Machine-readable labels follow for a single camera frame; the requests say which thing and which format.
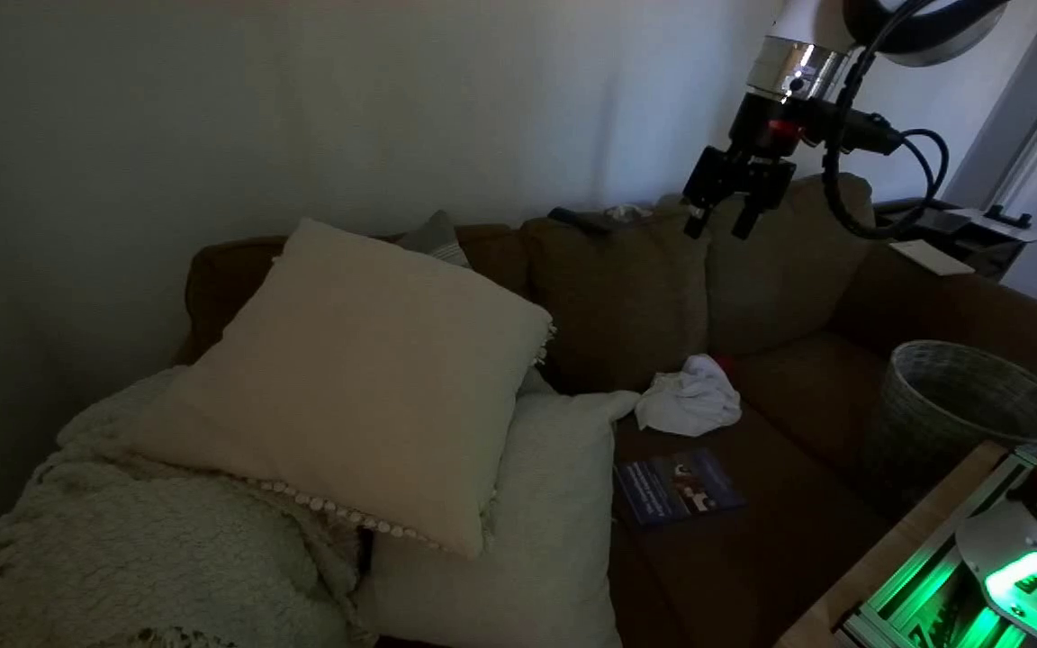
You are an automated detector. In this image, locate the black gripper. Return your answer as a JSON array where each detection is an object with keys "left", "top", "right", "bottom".
[{"left": 680, "top": 94, "right": 831, "bottom": 241}]

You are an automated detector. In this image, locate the blue book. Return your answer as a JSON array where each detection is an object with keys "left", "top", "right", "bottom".
[{"left": 617, "top": 451, "right": 744, "bottom": 529}]

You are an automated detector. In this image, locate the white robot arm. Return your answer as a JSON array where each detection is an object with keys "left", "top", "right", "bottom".
[{"left": 680, "top": 0, "right": 1009, "bottom": 241}]

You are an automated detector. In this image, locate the cream square pillow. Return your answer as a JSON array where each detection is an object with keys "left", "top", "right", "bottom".
[{"left": 122, "top": 218, "right": 551, "bottom": 558}]

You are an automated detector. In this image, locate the white pillow underneath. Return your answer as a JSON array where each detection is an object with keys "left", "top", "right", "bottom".
[{"left": 355, "top": 385, "right": 636, "bottom": 648}]

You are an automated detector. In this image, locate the olive right back cushion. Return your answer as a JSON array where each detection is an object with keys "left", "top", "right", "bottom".
[{"left": 705, "top": 178, "right": 867, "bottom": 355}]

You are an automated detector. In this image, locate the brown left back cushion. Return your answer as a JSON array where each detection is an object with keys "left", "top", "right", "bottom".
[{"left": 518, "top": 211, "right": 710, "bottom": 394}]

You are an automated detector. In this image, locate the crumpled white cloth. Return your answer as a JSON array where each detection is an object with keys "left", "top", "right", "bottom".
[{"left": 636, "top": 354, "right": 740, "bottom": 438}]

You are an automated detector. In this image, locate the brown sofa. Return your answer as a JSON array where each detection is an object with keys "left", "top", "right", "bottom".
[{"left": 174, "top": 173, "right": 1037, "bottom": 648}]

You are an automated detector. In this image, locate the green lit device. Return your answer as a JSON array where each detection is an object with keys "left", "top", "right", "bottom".
[{"left": 831, "top": 451, "right": 1037, "bottom": 648}]

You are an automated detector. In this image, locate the pale knitted throw blanket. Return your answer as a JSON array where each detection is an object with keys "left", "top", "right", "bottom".
[{"left": 0, "top": 370, "right": 355, "bottom": 648}]

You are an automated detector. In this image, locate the grey wire waste basket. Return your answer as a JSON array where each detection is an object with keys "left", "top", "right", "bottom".
[{"left": 865, "top": 337, "right": 1037, "bottom": 510}]

